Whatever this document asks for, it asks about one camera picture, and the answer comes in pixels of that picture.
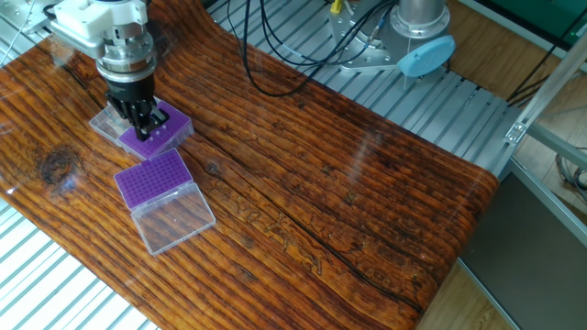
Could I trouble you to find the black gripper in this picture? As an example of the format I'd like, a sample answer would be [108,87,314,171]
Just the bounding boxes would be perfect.
[105,72,171,142]

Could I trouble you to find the aluminium frame rail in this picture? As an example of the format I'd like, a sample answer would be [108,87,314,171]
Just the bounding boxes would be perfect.
[525,122,587,171]

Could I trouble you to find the grey cable bundle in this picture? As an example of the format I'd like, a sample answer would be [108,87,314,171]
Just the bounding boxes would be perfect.
[553,146,587,205]

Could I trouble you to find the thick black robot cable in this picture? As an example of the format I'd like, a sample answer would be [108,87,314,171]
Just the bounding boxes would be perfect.
[225,0,393,68]
[240,0,399,98]

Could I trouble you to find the white wrist mounting bracket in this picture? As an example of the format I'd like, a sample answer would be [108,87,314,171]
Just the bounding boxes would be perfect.
[49,0,150,61]

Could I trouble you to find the glossy wood grain sheet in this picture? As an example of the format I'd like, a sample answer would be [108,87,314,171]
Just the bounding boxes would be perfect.
[0,0,500,330]

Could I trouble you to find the dark grey panel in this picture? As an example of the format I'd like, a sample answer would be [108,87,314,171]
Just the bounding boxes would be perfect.
[458,158,587,330]

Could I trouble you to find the perforated metal plate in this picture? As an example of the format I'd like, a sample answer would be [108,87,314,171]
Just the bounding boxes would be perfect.
[0,0,59,36]

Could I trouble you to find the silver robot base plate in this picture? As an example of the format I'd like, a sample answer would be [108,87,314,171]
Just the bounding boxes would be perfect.
[327,0,407,73]

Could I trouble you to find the purple tip holder clear lid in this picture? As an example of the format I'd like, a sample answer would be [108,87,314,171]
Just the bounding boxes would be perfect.
[113,148,217,257]
[89,95,195,161]

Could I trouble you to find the black floor cable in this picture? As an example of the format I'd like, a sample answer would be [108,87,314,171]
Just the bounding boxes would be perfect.
[506,0,587,107]

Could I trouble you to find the metal connector blue rings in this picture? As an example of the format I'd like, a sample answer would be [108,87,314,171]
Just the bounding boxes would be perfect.
[365,6,390,42]

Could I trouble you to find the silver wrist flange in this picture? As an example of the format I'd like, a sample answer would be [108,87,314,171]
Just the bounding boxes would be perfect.
[94,25,158,84]

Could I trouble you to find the white cable tie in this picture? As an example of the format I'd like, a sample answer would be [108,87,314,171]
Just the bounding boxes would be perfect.
[402,37,413,91]

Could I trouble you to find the aluminium frame post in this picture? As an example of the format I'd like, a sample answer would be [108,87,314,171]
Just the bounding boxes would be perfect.
[503,29,587,147]

